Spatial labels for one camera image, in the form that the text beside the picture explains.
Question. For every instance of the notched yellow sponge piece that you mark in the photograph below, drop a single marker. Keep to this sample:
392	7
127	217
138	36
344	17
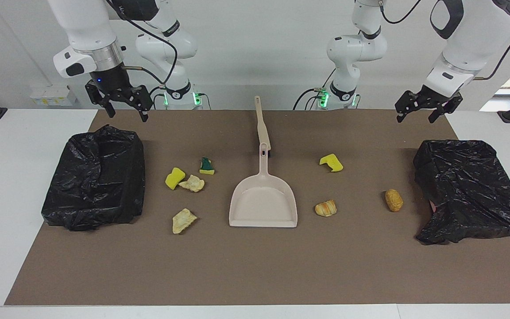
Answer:
334	164

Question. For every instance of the striped croissant bread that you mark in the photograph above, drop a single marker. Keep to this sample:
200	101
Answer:
326	208

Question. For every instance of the beige brush black bristles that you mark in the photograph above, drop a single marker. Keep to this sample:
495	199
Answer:
261	124

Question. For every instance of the long beige chunk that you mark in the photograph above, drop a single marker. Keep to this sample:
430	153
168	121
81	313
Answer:
183	220

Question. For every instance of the beige plastic dustpan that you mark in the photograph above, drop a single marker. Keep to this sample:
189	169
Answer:
264	204

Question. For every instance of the plain yellow sponge piece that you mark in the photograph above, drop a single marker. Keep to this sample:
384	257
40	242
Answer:
174	178

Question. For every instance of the brown oval bread roll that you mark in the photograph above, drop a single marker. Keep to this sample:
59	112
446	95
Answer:
393	200

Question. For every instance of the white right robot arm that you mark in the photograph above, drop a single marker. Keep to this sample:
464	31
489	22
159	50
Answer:
86	26

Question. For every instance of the small beige chunk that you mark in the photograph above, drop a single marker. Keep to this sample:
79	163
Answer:
192	183

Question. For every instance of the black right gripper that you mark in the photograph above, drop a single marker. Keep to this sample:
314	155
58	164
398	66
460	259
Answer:
113	84

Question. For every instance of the green and yellow sponge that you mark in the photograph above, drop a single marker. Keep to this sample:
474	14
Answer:
206	167

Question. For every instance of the brown table mat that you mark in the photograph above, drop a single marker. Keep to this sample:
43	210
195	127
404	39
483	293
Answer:
255	266

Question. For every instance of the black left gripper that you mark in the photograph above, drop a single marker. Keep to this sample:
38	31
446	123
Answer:
432	99

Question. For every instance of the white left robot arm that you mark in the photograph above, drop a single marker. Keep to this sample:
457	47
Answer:
472	40

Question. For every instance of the black bag bin pink edge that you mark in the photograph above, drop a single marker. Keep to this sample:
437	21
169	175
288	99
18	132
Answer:
467	186

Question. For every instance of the white wall socket strip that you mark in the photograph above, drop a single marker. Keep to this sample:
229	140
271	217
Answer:
51	96

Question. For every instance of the black bag-lined trash bin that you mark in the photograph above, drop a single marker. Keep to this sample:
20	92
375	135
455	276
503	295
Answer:
91	177

